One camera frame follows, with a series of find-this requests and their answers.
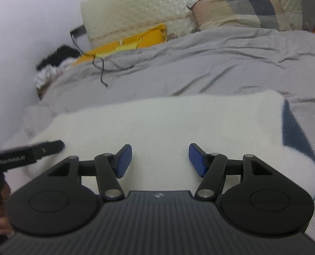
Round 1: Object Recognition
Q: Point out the black wall socket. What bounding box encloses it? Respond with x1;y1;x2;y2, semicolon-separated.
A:
70;25;87;38

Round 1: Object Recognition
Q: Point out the grey bed duvet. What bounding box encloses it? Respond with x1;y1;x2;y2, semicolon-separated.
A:
0;26;315;239

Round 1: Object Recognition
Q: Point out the black charging cable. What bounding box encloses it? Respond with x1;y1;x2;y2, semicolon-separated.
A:
70;34;135;88

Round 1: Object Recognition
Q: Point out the black clothes pile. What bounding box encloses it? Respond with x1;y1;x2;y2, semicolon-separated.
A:
36;45;80;71

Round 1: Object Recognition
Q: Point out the white blue striped sweater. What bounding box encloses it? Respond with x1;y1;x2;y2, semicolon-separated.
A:
19;89;315;200

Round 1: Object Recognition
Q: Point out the cream quilted headboard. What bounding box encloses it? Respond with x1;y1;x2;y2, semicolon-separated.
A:
80;0;303;48

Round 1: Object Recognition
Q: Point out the white clothes pile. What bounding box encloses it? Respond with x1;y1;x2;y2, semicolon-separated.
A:
34;58;77;89

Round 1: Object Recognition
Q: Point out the plaid beige grey pillow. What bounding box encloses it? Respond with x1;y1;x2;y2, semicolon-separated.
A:
187;0;290;31

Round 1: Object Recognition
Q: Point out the person's left hand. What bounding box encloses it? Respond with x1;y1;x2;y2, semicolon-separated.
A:
0;181;13;237

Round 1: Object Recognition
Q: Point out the yellow pillow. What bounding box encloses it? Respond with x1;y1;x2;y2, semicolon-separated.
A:
73;24;167;66

